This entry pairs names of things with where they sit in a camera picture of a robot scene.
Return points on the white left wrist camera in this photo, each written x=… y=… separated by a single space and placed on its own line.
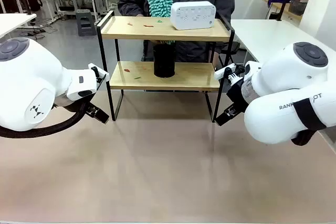
x=98 y=71

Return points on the person left hand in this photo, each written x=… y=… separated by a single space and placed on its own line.
x=215 y=60

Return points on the white rounded box device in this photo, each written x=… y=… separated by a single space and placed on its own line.
x=193 y=15

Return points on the wooden bench with clutter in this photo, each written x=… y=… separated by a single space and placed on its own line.
x=288 y=6

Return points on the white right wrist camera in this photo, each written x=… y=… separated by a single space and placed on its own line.
x=223 y=72

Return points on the white side table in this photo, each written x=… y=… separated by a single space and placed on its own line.
x=13 y=23

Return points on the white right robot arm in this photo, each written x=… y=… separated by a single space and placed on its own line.
x=288 y=95

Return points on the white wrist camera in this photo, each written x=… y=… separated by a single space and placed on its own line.
x=98 y=71
x=223 y=72

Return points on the grey step stool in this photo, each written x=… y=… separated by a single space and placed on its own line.
x=86 y=22

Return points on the black cylindrical holder cup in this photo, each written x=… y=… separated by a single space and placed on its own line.
x=164 y=61

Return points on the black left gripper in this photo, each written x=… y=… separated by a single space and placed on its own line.
x=88 y=108

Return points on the two-tier wooden metal shelf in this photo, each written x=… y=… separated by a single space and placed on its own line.
x=162 y=33

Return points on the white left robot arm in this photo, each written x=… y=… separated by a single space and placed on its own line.
x=31 y=82

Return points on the black backpack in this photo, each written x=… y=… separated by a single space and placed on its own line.
x=34 y=1

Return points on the large white table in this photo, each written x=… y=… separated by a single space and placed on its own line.
x=265 y=37

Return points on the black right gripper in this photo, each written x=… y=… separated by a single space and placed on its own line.
x=237 y=95

